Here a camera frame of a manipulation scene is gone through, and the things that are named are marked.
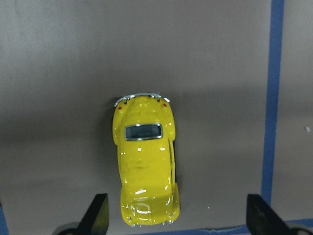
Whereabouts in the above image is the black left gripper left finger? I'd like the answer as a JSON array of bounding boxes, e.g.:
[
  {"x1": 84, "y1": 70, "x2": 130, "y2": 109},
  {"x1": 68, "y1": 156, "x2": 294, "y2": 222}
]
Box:
[{"x1": 74, "y1": 193, "x2": 109, "y2": 235}]

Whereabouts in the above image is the yellow toy beetle car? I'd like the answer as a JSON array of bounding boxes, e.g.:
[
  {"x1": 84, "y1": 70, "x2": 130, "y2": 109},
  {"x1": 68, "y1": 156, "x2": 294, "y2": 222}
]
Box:
[{"x1": 112, "y1": 93, "x2": 180, "y2": 226}]

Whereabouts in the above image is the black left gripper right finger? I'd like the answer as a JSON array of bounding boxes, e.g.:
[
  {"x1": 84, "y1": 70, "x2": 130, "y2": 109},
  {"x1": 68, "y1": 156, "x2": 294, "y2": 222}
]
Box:
[{"x1": 246, "y1": 194, "x2": 293, "y2": 235}]

